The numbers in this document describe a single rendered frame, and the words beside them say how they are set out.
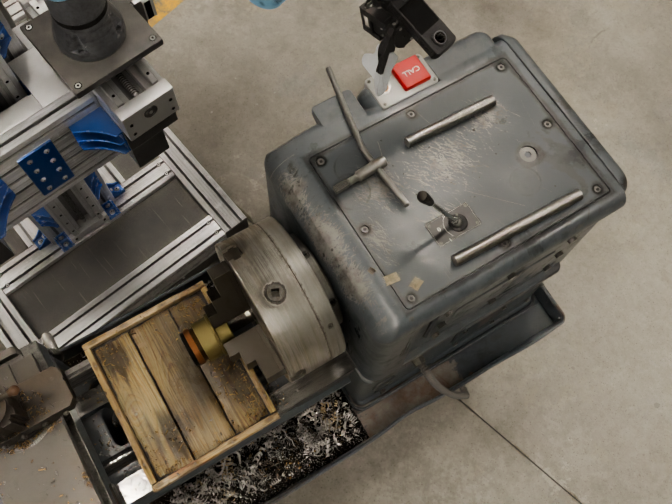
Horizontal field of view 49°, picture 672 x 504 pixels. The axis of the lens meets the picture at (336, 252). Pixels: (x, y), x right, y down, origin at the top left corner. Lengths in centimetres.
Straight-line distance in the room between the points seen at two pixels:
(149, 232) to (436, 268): 139
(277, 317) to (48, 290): 134
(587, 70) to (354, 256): 205
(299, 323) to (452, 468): 131
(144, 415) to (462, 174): 85
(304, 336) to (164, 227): 125
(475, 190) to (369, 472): 133
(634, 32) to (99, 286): 235
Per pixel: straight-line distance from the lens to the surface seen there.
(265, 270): 135
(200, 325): 146
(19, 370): 169
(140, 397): 169
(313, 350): 139
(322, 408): 194
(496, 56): 158
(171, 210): 256
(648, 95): 327
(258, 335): 145
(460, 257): 134
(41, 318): 254
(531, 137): 150
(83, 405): 174
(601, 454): 269
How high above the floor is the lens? 251
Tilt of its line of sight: 70 degrees down
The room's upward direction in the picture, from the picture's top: 5 degrees clockwise
